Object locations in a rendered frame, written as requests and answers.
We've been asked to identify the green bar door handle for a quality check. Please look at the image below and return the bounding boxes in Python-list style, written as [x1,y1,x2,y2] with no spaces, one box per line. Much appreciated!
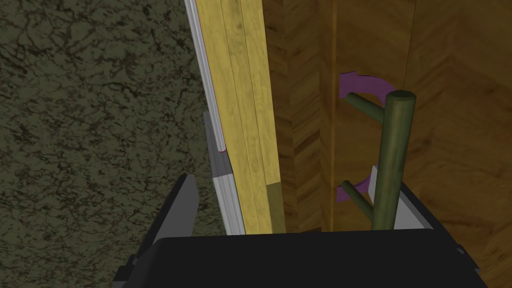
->
[337,90,417,232]

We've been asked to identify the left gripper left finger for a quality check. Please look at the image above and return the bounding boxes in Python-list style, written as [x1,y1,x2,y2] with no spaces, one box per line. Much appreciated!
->
[137,173,201,257]

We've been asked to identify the brown wooden door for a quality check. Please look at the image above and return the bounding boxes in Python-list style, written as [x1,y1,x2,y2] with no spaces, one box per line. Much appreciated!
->
[261,0,512,288]

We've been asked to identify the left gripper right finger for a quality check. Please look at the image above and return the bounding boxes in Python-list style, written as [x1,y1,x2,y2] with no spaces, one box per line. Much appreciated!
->
[367,165,465,255]

